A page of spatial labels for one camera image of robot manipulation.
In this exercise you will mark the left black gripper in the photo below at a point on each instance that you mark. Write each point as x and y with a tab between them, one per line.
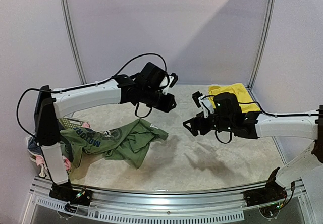
165	107

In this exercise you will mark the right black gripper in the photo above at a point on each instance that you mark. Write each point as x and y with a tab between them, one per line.
200	122

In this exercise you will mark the olive green garment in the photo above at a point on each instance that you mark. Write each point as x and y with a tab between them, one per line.
130	142

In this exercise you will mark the yellow shorts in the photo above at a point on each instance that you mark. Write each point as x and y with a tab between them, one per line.
241	93

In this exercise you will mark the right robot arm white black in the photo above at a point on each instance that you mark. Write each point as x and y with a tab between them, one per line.
223	113

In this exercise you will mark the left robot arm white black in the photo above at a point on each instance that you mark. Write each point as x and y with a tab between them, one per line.
150	87

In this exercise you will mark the beige plastic laundry basket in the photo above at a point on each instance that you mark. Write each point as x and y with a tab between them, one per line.
69	123

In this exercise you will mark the pink garment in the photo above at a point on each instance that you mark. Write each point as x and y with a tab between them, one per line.
67	159

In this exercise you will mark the dark blue garment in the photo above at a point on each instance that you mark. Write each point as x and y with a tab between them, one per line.
32	147

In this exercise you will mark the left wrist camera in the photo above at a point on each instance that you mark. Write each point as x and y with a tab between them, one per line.
168	82

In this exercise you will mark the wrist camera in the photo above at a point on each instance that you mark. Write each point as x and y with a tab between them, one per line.
203	102
168	82

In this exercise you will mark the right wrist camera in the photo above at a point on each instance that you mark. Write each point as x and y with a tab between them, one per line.
203	102

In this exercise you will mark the aluminium front rail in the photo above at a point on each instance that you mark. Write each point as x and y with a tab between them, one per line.
120	206

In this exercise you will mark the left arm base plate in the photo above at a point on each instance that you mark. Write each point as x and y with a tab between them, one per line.
66	192

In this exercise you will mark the right aluminium frame post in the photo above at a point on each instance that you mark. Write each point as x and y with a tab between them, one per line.
264	35

